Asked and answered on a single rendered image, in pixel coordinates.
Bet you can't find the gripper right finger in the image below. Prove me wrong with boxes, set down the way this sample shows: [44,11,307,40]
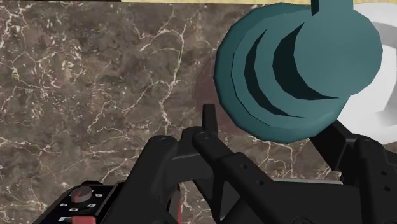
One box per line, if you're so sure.
[310,120,397,224]

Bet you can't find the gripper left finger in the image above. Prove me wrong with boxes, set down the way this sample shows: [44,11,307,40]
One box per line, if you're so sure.
[99,104,280,224]

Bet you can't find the white round bowl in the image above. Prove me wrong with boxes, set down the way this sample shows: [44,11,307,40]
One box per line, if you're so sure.
[337,2,397,145]

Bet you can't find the black remote control red buttons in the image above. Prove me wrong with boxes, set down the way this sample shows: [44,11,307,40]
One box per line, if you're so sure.
[32,180,183,224]

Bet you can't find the teal tiered round vase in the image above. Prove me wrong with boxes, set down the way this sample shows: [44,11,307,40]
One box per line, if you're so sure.
[213,0,384,144]

